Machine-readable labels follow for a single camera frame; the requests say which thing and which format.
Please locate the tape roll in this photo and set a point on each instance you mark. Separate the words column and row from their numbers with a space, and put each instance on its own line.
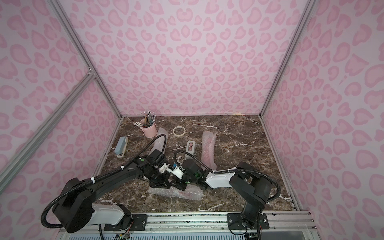
column 179, row 131

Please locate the grey stapler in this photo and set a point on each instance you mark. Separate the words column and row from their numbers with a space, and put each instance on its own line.
column 121, row 146

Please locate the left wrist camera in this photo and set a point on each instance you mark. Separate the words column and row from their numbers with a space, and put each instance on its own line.
column 163, row 168

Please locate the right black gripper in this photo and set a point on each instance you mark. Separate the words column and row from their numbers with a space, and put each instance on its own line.
column 182, row 181

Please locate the white tape dispenser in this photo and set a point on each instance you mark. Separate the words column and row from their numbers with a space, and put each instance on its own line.
column 191, row 147

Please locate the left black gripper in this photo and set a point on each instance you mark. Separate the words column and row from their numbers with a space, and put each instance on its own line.
column 162, row 179

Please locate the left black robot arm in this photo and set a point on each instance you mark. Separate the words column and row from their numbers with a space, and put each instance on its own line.
column 76, row 206

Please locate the bubble wrap sheet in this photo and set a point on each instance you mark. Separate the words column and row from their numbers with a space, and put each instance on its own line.
column 160, row 143
column 208, row 145
column 191, row 192

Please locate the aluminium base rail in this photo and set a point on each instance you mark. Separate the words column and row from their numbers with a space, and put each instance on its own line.
column 285, row 225

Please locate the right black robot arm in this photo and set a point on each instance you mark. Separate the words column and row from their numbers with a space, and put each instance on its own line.
column 256, row 188

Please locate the pink pencil cup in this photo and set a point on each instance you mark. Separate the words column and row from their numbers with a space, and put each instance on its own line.
column 149, row 132

